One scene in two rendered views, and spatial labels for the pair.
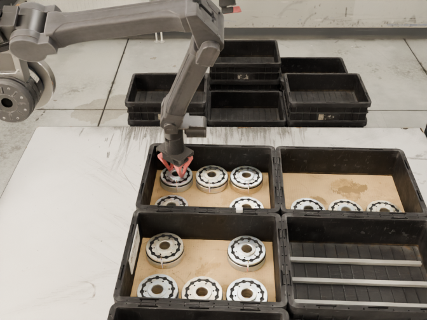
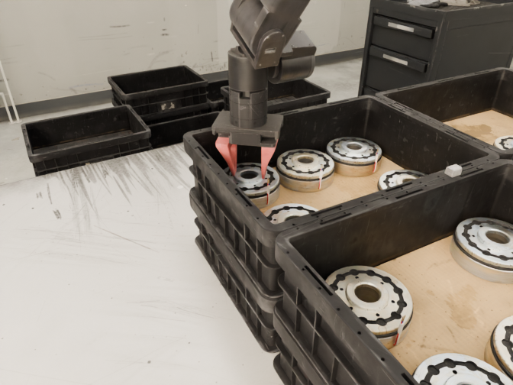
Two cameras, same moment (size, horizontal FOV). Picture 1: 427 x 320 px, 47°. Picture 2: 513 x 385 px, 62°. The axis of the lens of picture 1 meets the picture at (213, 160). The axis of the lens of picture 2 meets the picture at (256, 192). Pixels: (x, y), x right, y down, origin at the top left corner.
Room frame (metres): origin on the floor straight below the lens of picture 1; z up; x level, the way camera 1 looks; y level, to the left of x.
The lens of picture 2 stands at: (0.66, 0.42, 1.22)
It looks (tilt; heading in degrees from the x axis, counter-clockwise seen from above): 33 degrees down; 329
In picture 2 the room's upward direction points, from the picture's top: straight up
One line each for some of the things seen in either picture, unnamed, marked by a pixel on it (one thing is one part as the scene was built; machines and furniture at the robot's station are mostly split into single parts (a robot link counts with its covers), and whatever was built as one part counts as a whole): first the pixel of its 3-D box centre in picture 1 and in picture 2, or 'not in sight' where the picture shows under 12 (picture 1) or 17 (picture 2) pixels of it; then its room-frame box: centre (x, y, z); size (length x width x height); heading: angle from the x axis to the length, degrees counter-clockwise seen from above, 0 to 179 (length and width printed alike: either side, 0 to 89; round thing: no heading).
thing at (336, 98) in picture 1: (320, 124); (273, 136); (2.17, -0.57, 0.37); 0.40 x 0.30 x 0.45; 89
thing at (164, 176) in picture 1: (176, 174); (249, 178); (1.19, 0.12, 0.86); 0.10 x 0.10 x 0.01
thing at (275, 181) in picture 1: (210, 177); (333, 150); (1.11, 0.01, 0.92); 0.40 x 0.30 x 0.02; 87
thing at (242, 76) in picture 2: (175, 127); (251, 68); (1.19, 0.11, 1.04); 0.07 x 0.06 x 0.07; 89
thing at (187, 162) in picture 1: (178, 164); (255, 151); (1.18, 0.11, 0.91); 0.07 x 0.07 x 0.09; 49
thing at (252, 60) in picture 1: (243, 85); (162, 123); (2.58, -0.18, 0.37); 0.40 x 0.30 x 0.45; 89
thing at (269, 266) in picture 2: (210, 190); (330, 179); (1.11, 0.01, 0.87); 0.40 x 0.30 x 0.11; 87
